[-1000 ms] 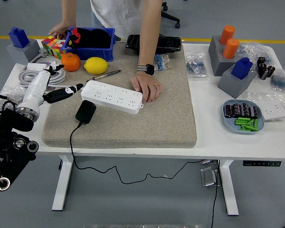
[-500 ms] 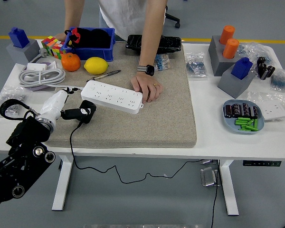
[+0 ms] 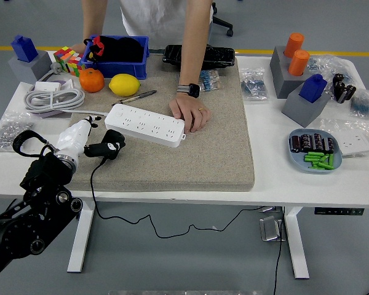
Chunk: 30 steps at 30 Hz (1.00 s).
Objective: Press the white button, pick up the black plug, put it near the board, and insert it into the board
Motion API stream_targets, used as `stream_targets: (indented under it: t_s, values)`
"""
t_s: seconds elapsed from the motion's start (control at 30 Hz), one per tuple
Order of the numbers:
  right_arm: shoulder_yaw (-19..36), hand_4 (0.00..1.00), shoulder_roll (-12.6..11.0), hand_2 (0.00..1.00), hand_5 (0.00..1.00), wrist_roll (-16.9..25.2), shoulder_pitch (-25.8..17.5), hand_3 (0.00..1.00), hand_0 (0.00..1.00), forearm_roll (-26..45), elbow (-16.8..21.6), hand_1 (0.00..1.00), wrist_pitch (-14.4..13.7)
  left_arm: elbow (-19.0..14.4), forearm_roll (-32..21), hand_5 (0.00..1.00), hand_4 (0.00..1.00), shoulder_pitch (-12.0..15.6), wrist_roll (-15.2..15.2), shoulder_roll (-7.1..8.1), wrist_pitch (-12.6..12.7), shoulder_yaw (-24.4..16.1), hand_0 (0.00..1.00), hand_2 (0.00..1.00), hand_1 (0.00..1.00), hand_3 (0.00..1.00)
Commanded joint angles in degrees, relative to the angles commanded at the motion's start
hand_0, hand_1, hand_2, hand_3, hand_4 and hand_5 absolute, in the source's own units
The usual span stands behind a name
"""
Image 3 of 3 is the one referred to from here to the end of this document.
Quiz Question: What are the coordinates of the person's left hand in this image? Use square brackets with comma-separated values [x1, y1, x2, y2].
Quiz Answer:
[168, 92, 212, 134]

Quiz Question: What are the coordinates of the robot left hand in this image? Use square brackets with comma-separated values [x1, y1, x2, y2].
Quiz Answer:
[55, 115, 125, 163]

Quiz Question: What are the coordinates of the person's right hand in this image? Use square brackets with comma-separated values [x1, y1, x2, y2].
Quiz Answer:
[69, 42, 89, 56]

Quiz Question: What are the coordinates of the black plug with cord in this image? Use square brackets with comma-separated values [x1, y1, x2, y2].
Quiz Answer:
[90, 128, 277, 239]

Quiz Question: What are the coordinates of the white power strip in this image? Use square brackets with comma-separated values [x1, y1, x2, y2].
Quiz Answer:
[104, 103, 187, 148]

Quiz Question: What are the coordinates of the puzzle cube with white faces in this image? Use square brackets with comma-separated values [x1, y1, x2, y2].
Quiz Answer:
[66, 53, 86, 77]

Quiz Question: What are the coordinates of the black wristwatch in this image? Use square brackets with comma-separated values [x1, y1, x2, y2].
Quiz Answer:
[176, 82, 201, 99]

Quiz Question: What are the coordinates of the purple disc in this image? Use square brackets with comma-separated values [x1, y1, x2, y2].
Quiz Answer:
[26, 79, 73, 119]

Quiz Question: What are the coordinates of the bag of blue resistors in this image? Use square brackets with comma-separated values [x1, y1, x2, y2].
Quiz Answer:
[198, 69, 224, 93]

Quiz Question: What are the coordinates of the orange fruit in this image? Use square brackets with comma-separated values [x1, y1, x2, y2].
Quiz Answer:
[79, 68, 106, 93]

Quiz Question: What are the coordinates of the open white box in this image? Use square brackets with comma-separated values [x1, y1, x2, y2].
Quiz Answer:
[58, 78, 76, 92]

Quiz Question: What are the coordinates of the grey block holder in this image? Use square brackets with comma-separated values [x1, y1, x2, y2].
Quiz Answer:
[281, 88, 331, 128]
[7, 50, 54, 84]

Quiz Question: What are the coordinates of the beige mat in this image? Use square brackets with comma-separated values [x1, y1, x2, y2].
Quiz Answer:
[54, 53, 255, 193]

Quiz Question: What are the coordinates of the small white box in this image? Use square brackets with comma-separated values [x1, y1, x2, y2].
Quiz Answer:
[34, 81, 61, 92]

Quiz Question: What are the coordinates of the blue plastic bin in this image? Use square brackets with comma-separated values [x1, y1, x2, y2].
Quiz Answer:
[81, 34, 150, 80]

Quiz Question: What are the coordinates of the blue bottle-shaped block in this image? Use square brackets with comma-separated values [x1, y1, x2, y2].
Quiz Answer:
[10, 34, 39, 63]
[298, 73, 328, 104]

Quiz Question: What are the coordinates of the grey pen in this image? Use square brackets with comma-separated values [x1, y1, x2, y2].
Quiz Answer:
[111, 90, 158, 107]

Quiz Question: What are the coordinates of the yellow lemon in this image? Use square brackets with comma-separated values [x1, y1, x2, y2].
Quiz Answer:
[108, 73, 141, 95]

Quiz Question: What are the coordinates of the bag of metal nuts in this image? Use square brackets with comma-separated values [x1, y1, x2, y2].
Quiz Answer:
[0, 112, 36, 153]

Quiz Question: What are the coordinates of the black plastic tray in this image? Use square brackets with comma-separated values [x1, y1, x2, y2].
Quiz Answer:
[162, 44, 236, 71]

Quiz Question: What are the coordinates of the bag of blue components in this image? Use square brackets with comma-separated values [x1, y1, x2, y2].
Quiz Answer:
[349, 89, 369, 120]
[239, 67, 270, 102]

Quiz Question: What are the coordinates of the person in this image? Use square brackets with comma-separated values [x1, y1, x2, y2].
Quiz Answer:
[119, 0, 215, 47]

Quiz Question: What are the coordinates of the grey two-hole block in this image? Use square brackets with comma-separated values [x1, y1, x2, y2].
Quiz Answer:
[269, 45, 319, 100]

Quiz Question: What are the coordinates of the white table leg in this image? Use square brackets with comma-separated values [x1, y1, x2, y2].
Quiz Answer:
[284, 206, 311, 280]
[66, 201, 97, 273]

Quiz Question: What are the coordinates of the blue-grey plate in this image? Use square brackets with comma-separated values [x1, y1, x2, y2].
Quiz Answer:
[288, 128, 344, 175]

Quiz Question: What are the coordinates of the orange cylinder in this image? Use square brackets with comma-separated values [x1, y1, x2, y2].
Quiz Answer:
[284, 33, 305, 58]
[288, 49, 311, 77]

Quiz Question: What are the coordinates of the silver metal pedal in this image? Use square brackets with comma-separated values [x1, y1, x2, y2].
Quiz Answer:
[259, 215, 287, 243]

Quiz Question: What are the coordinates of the clear bag round socket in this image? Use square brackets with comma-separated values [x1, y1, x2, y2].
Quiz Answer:
[319, 118, 369, 160]

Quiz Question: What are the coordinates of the crumpled clear plastic bag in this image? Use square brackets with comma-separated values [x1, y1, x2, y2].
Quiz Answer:
[307, 54, 357, 90]

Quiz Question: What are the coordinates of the cluster of black capacitors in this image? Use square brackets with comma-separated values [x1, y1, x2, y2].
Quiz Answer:
[331, 73, 357, 104]

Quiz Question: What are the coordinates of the black table control panel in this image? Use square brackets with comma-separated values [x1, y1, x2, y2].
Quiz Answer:
[314, 208, 365, 216]

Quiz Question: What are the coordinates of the black pouch with red cord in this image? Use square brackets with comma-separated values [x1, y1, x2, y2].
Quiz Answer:
[83, 35, 145, 64]

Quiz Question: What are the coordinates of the coiled white power cable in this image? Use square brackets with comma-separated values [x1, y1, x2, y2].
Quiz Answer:
[25, 61, 109, 117]

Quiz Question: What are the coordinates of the white wall socket plate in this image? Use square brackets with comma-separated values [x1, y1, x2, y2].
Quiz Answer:
[338, 130, 369, 156]

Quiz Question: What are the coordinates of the black floor cable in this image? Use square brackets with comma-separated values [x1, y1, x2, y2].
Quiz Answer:
[272, 211, 288, 295]

